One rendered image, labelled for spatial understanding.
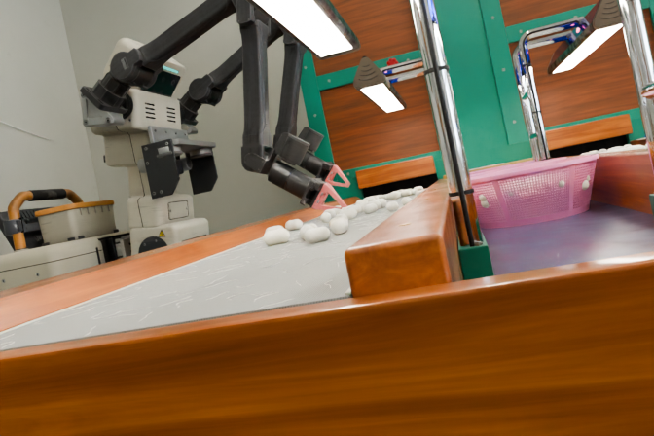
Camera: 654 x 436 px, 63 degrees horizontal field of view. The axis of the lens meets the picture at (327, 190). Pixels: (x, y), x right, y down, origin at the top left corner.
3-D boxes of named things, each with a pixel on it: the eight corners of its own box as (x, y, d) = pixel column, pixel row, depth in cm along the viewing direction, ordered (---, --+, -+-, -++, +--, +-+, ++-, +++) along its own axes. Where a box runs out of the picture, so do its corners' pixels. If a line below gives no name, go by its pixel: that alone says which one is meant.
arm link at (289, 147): (258, 166, 137) (241, 163, 129) (277, 126, 136) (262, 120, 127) (295, 188, 133) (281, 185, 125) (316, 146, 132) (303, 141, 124)
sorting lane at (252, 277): (-71, 390, 36) (-77, 359, 36) (364, 205, 212) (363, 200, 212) (356, 331, 29) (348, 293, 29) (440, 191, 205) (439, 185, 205)
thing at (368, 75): (353, 89, 132) (347, 59, 132) (385, 113, 193) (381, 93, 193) (385, 80, 130) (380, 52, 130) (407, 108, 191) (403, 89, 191)
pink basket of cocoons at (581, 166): (461, 238, 92) (451, 184, 92) (459, 223, 117) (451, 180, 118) (630, 209, 85) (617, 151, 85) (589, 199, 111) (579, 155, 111)
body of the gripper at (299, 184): (327, 181, 132) (302, 167, 133) (318, 182, 122) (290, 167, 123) (315, 204, 133) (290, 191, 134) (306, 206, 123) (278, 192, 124)
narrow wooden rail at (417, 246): (381, 447, 29) (341, 249, 29) (443, 207, 205) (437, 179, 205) (484, 438, 28) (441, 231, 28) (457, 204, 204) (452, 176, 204)
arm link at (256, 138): (253, 13, 140) (233, -3, 130) (272, 9, 138) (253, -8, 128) (258, 175, 137) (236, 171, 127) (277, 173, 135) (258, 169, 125)
